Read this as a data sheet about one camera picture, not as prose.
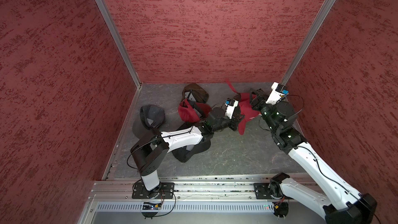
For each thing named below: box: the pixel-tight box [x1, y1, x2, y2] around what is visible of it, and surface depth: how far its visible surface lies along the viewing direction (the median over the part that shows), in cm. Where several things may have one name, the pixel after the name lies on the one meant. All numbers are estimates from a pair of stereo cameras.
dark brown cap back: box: [180, 83, 209, 104], surface depth 112 cm
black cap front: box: [171, 133, 215, 163], surface depth 85 cm
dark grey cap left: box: [139, 104, 166, 130], surface depth 99 cm
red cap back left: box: [178, 99, 212, 123], surface depth 93 cm
